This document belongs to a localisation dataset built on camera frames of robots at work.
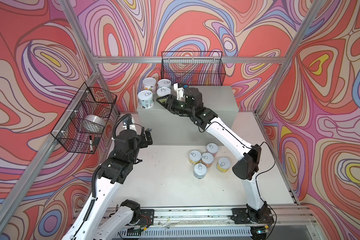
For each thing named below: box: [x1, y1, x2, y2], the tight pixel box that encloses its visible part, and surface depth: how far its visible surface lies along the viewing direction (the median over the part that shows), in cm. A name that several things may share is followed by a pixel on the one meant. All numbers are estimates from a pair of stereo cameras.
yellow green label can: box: [189, 150, 202, 166], surface depth 92 cm
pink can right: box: [206, 142, 218, 157], surface depth 95 cm
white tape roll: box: [80, 114, 106, 134], surface depth 74 cm
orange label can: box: [201, 152, 214, 168], surface depth 90 cm
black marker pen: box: [89, 135, 93, 153], surface depth 73 cm
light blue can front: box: [157, 78, 172, 90], surface depth 80 cm
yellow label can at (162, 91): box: [156, 87, 171, 97], surface depth 76 cm
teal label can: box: [137, 90, 154, 109], surface depth 74 cm
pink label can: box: [142, 77, 157, 94], surface depth 80 cm
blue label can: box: [193, 163, 207, 180], surface depth 86 cm
